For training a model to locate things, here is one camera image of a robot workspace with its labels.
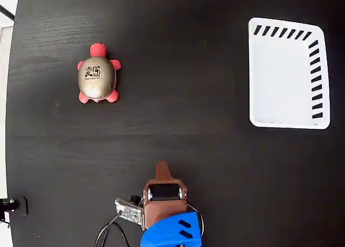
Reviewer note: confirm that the brown gripper with servo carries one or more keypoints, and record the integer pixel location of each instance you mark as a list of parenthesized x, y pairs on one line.
[(165, 208)]

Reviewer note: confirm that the red turtle toy gold shell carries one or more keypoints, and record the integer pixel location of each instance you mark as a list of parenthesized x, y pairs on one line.
[(95, 77)]

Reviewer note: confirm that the white plastic basket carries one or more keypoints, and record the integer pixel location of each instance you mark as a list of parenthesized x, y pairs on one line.
[(280, 79)]

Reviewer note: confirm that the black table clamp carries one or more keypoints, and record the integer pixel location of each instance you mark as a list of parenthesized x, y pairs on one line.
[(19, 205)]

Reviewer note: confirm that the black metal rod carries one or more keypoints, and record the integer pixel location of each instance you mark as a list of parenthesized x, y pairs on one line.
[(6, 12)]

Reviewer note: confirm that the small camera circuit board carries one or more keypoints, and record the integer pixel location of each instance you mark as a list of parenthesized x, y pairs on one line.
[(129, 210)]

